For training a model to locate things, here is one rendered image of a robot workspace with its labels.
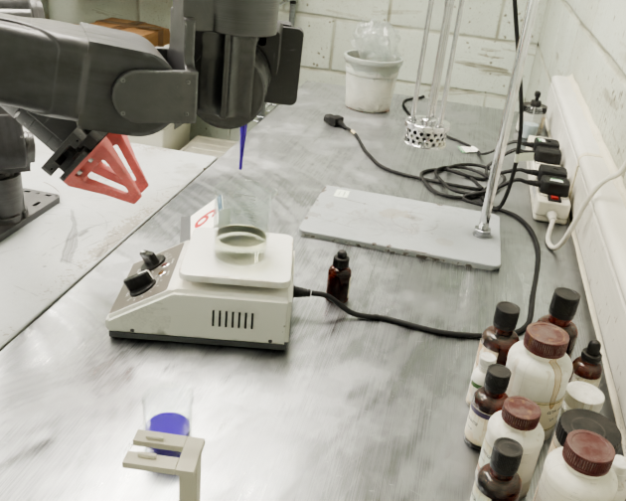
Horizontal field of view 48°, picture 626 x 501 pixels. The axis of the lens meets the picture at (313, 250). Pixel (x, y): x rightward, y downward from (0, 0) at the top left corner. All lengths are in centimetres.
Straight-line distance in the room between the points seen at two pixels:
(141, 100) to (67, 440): 33
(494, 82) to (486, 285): 218
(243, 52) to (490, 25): 260
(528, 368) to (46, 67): 48
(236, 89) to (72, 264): 50
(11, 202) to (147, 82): 60
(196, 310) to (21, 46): 38
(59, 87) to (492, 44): 270
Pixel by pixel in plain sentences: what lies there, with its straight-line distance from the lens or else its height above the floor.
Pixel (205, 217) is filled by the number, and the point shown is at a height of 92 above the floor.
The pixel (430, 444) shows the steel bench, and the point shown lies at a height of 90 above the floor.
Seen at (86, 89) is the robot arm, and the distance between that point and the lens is 49.
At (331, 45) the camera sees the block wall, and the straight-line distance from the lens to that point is 316.
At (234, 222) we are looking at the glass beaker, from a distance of 74.
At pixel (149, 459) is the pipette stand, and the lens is 48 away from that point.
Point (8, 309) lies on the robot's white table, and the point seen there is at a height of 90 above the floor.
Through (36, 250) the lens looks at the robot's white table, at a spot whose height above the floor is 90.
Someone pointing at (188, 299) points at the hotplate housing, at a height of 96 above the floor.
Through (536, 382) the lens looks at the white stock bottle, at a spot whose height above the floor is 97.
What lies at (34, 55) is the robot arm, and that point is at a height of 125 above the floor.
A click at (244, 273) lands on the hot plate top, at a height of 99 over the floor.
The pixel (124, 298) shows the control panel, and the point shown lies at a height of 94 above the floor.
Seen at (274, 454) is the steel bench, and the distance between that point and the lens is 67.
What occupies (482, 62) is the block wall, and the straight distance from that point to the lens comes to 310.
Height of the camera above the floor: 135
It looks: 27 degrees down
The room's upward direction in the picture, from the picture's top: 6 degrees clockwise
